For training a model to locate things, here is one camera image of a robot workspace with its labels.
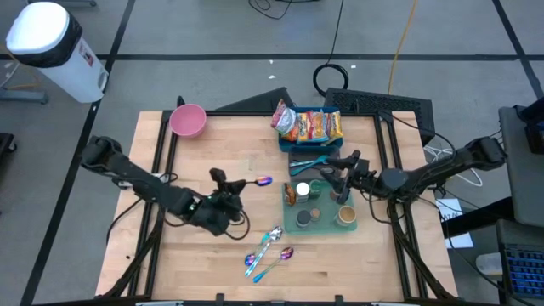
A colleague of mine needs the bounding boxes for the iridescent spoon blue handle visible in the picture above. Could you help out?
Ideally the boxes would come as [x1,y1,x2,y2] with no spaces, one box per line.
[252,246,295,285]

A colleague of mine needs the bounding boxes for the black diagonal bar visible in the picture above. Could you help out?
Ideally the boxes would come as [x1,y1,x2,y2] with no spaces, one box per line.
[440,195,516,238]

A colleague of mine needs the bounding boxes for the dark grey plastic tray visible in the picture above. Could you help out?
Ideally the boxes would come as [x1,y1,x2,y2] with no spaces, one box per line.
[287,146,343,182]

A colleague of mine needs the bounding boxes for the white paper sheet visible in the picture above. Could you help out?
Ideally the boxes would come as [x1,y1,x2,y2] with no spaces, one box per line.
[435,198,475,250]

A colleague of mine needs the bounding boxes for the white lid spice jar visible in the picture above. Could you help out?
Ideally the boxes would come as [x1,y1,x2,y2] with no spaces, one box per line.
[295,181,311,204]

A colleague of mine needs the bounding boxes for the black perforated metal case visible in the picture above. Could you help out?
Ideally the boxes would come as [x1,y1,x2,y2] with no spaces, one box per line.
[323,88,436,145]

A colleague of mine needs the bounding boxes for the laptop with lit keyboard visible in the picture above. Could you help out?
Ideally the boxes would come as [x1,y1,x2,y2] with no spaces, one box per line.
[495,218,544,301]

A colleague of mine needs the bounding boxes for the grey metal table foot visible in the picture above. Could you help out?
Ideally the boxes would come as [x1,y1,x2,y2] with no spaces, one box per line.
[0,87,50,105]
[25,0,98,8]

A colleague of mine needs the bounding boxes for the brown snack pouch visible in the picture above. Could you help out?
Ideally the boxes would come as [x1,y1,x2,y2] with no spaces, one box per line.
[284,183,298,207]

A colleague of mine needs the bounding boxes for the translucent green plastic tray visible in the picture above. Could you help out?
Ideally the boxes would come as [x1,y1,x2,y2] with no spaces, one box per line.
[280,180,358,234]

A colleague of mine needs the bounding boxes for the black desktop device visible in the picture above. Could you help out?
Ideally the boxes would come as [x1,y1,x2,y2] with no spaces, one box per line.
[518,96,544,156]

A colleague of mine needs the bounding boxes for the coiled black cable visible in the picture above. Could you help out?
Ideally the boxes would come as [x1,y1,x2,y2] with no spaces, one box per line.
[313,0,350,98]

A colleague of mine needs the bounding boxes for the yellow cable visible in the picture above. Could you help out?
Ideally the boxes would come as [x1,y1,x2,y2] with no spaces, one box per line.
[387,0,420,95]

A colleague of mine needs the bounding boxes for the white computer mouse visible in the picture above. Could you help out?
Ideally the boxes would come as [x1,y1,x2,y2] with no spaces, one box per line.
[475,252,505,277]

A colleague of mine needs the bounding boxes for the teal plastic spoon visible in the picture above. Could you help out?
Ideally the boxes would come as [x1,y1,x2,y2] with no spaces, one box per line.
[290,154,331,177]

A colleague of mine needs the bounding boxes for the grey desk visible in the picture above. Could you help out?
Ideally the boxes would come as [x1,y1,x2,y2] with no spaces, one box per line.
[497,105,544,229]

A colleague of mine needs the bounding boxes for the orange yellow snack bag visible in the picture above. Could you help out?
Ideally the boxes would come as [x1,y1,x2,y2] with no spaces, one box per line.
[326,109,344,144]

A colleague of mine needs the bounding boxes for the tan lid large jar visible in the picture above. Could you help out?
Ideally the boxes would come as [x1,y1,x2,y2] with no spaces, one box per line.
[334,204,358,229]

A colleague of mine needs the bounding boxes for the white cable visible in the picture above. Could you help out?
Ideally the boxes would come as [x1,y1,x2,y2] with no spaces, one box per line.
[423,145,485,188]

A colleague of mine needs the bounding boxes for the thin black cable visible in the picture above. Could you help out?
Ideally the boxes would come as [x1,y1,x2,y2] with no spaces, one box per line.
[248,0,295,20]

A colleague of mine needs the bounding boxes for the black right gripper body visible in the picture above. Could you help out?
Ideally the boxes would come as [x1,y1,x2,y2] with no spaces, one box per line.
[350,160,383,192]

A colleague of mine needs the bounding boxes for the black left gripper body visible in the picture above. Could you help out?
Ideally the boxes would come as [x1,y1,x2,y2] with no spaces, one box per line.
[190,193,244,237]

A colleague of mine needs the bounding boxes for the rainbow spoon green handle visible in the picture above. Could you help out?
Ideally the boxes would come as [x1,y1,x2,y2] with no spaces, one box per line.
[245,175,274,188]

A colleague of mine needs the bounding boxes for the orange cheese puff bag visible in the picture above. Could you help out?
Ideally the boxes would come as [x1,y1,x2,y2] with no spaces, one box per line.
[296,110,315,145]

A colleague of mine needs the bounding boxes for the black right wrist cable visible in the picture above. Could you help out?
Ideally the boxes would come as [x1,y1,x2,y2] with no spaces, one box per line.
[367,197,394,225]

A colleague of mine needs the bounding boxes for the white black trash can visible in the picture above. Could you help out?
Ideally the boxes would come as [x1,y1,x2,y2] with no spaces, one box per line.
[4,1,110,105]

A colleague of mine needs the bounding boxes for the black chair base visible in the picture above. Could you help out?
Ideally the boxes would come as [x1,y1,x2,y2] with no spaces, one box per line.
[0,132,18,166]

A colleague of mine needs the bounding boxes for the purple spoon teal handle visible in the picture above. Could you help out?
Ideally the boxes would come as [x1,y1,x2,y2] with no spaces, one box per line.
[243,232,272,267]

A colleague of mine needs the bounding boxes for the blue plastic bin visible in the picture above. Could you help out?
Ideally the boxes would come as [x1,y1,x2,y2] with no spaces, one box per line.
[278,105,344,153]

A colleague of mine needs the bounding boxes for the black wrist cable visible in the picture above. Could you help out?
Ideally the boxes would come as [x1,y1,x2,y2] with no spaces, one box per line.
[367,197,394,225]
[220,210,252,241]

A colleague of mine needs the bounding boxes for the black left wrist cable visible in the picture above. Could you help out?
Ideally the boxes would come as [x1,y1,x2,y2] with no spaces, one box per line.
[220,210,252,241]

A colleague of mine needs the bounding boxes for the black angled panel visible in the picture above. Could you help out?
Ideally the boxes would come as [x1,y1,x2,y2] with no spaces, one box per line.
[216,87,295,112]

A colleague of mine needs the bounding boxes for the white red snack bag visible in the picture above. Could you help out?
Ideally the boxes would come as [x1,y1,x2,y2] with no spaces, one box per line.
[270,99,298,137]

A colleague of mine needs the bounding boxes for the black aluminium rig frame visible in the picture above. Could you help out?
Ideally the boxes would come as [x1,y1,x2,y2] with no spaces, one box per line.
[101,95,459,305]

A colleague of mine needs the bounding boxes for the pink plastic bowl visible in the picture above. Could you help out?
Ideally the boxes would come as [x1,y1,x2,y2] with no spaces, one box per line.
[168,103,208,139]

